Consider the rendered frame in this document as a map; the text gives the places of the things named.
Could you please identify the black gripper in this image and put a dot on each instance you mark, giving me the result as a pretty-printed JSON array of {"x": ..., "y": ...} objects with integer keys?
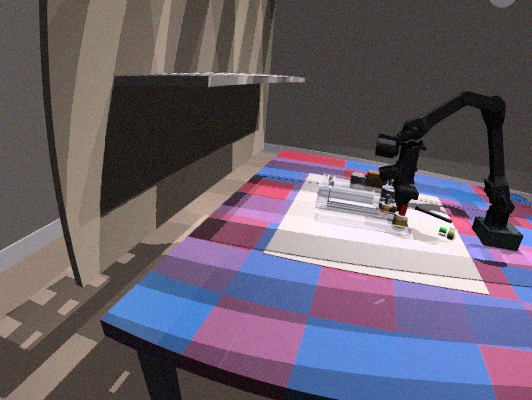
[{"x": 404, "y": 192}]

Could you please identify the grey cylinder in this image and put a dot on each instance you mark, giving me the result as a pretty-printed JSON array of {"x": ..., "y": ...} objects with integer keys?
[
  {"x": 358, "y": 179},
  {"x": 387, "y": 189}
]

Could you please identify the orange box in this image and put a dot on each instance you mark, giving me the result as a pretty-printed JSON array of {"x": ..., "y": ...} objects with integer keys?
[{"x": 373, "y": 180}]

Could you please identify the black flat bar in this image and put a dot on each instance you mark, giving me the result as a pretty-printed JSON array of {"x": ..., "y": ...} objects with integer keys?
[{"x": 433, "y": 214}]

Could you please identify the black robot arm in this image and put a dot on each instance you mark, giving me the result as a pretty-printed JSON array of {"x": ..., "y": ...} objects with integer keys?
[{"x": 493, "y": 113}]

